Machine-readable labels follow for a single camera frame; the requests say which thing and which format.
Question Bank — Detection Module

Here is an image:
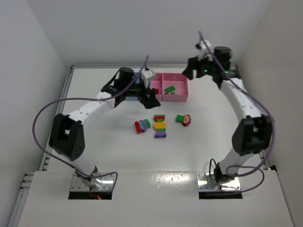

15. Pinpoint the red oval lego brick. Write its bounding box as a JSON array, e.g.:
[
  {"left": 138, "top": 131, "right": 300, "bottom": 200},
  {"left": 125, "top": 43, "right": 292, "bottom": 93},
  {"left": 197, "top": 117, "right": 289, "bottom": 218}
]
[{"left": 152, "top": 88, "right": 159, "bottom": 95}]

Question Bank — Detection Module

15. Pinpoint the green studded lego plate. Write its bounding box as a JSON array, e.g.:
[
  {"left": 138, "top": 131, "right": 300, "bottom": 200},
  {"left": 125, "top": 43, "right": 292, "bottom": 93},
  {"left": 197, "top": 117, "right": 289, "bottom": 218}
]
[{"left": 164, "top": 86, "right": 176, "bottom": 94}]

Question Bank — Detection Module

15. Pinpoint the green lego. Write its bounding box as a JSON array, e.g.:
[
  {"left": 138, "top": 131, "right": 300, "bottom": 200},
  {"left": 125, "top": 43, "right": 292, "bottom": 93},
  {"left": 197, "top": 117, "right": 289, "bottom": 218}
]
[{"left": 175, "top": 114, "right": 184, "bottom": 123}]

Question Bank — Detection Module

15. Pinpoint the red flower lego brick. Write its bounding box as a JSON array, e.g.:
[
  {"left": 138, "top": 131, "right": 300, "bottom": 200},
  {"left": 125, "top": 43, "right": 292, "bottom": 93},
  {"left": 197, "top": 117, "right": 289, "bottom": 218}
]
[{"left": 182, "top": 114, "right": 191, "bottom": 127}]

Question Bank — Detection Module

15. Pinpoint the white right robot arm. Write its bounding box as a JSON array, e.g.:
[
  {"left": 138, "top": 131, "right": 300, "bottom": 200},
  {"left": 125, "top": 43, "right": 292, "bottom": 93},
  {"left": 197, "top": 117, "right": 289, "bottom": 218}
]
[{"left": 182, "top": 43, "right": 272, "bottom": 183}]

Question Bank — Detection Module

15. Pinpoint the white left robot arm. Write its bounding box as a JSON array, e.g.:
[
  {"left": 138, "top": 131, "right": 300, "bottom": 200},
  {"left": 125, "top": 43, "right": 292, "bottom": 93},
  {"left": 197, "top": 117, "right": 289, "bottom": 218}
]
[{"left": 49, "top": 67, "right": 160, "bottom": 178}]

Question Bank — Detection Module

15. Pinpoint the large pink container tray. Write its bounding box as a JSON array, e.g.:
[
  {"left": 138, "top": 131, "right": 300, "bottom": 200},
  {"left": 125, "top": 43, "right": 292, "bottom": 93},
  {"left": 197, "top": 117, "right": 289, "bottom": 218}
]
[{"left": 162, "top": 73, "right": 189, "bottom": 103}]

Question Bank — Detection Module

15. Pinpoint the red semicircle lego brick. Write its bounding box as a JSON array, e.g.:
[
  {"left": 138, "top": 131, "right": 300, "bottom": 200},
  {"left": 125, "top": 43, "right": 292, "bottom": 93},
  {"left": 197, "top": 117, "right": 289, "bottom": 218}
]
[{"left": 154, "top": 117, "right": 165, "bottom": 121}]

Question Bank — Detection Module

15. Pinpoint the light blue container tray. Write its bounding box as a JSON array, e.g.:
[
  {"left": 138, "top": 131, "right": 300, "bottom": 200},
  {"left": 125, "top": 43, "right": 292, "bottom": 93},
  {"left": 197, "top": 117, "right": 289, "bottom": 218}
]
[{"left": 125, "top": 96, "right": 138, "bottom": 101}]

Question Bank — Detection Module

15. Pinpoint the green arched lego brick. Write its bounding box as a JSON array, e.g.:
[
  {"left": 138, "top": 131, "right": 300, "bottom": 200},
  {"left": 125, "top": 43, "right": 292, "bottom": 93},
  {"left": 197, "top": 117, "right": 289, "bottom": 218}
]
[{"left": 144, "top": 119, "right": 151, "bottom": 129}]

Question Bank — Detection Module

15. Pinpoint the yellow oval lego brick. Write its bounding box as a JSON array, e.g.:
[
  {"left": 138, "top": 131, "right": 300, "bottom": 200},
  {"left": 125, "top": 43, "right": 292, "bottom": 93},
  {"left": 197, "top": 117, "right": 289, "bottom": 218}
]
[{"left": 154, "top": 122, "right": 166, "bottom": 131}]

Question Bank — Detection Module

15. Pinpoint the purple lotus lego brick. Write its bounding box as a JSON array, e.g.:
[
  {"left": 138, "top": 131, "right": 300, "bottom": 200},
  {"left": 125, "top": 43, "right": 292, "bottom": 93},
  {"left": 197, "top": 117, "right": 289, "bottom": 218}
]
[{"left": 139, "top": 120, "right": 148, "bottom": 132}]

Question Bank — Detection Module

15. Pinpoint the red base lego brick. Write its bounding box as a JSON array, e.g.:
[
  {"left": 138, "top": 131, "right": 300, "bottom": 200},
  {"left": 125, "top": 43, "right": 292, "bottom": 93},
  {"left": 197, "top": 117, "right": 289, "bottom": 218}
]
[{"left": 134, "top": 122, "right": 142, "bottom": 134}]

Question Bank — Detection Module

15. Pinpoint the green lower lego brick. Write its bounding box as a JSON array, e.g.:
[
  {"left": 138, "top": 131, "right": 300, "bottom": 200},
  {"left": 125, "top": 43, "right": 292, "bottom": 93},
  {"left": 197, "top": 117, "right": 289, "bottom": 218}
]
[{"left": 157, "top": 128, "right": 166, "bottom": 133}]

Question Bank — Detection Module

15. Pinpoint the purple scalloped lego brick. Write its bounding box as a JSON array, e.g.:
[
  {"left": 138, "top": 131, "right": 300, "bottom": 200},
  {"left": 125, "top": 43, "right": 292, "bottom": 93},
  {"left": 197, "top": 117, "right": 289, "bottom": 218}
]
[{"left": 154, "top": 131, "right": 167, "bottom": 138}]

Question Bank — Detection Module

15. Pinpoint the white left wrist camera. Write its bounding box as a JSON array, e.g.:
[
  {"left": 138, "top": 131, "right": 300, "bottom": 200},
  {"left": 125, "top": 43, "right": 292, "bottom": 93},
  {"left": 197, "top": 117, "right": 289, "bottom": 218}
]
[{"left": 141, "top": 70, "right": 157, "bottom": 88}]

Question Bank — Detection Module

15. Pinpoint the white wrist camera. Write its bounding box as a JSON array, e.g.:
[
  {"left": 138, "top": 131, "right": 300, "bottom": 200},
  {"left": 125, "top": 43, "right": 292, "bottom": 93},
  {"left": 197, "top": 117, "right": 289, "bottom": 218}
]
[
  {"left": 141, "top": 70, "right": 157, "bottom": 88},
  {"left": 195, "top": 40, "right": 212, "bottom": 56}
]

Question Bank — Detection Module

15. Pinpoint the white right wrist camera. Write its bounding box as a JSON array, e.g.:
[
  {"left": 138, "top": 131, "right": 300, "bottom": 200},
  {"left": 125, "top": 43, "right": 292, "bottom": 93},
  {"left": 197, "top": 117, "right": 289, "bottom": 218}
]
[{"left": 195, "top": 40, "right": 212, "bottom": 56}]

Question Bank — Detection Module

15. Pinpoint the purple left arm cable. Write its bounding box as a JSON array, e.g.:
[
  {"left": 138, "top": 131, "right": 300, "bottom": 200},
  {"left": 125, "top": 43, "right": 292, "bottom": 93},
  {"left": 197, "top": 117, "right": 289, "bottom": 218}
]
[{"left": 32, "top": 55, "right": 150, "bottom": 179}]

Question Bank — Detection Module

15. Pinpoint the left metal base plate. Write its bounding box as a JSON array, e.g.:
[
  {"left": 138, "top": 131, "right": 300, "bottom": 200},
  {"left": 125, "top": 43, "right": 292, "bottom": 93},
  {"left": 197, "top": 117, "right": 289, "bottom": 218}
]
[{"left": 70, "top": 173, "right": 116, "bottom": 192}]

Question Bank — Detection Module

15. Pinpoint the metal base plate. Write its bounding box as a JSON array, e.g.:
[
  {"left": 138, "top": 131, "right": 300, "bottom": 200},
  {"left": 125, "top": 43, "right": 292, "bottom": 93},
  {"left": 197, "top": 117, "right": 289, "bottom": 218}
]
[
  {"left": 70, "top": 173, "right": 116, "bottom": 192},
  {"left": 196, "top": 172, "right": 241, "bottom": 192}
]

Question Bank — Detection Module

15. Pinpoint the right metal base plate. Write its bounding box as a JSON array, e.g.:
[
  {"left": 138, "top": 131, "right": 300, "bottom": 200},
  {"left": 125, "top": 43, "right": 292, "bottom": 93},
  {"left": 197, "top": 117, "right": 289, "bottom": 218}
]
[{"left": 196, "top": 172, "right": 241, "bottom": 192}]

